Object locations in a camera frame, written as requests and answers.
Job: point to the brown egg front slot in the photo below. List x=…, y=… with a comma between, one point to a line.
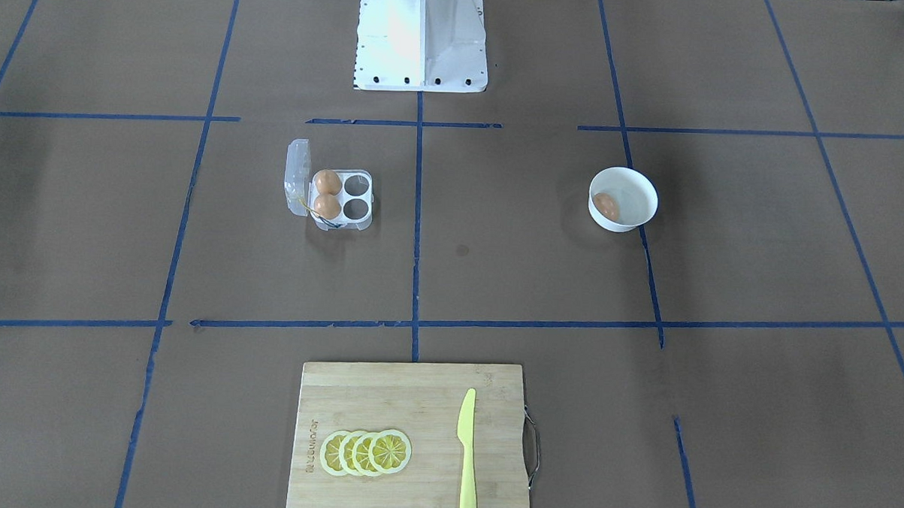
x=327, y=206

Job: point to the bamboo cutting board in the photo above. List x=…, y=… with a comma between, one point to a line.
x=409, y=435

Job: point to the lemon slice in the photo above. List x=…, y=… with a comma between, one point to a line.
x=391, y=451
x=360, y=455
x=331, y=454
x=346, y=452

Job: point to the yellow plastic knife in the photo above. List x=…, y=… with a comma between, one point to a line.
x=467, y=497

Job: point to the brown egg rear slot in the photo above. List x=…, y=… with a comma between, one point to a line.
x=328, y=181

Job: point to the brown egg from bowl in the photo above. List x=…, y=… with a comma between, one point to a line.
x=606, y=205

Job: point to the clear plastic egg carton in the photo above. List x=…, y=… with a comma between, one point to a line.
x=356, y=197

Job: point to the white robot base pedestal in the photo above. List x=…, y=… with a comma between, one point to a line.
x=421, y=46

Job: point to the white ceramic bowl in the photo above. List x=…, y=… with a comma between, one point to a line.
x=636, y=195

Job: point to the brown egg slot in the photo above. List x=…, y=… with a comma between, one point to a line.
x=327, y=206
x=328, y=181

